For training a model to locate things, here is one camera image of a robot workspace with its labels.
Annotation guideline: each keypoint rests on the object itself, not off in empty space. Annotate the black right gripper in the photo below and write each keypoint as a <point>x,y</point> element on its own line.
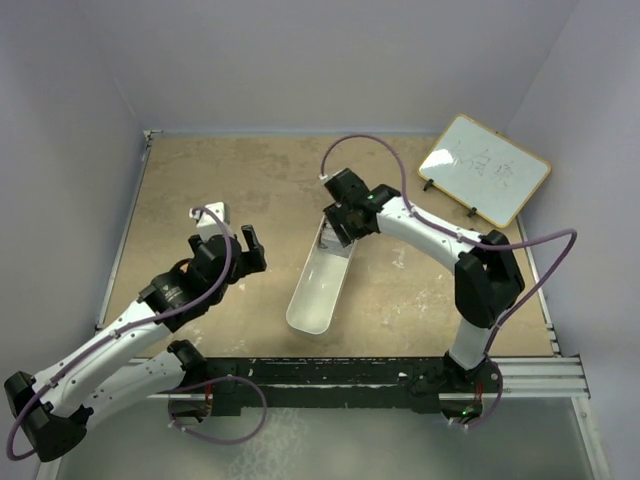
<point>347,232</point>

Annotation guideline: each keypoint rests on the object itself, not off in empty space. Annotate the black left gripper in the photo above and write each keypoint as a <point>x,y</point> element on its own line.
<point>249,261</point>

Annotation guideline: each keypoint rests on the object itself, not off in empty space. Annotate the white plastic card tray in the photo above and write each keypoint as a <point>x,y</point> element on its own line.
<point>318,290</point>

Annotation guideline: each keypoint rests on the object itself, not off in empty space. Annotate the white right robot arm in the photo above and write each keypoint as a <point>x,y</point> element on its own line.
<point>487,278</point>

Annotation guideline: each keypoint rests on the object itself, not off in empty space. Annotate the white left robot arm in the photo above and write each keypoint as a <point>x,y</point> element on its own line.
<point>57,407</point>

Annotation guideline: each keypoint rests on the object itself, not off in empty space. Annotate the stack of cards in tray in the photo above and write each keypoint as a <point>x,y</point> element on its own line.
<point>330,243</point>

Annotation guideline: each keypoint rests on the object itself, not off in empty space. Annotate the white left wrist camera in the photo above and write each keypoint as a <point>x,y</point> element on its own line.
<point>211,220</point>

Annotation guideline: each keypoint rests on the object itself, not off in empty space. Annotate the small whiteboard yellow frame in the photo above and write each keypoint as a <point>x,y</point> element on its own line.
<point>483,171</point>

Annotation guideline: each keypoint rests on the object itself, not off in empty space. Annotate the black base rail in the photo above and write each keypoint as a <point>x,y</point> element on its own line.
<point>423,385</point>

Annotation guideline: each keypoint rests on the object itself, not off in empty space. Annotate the aluminium frame rail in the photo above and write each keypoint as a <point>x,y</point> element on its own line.
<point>544,377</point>

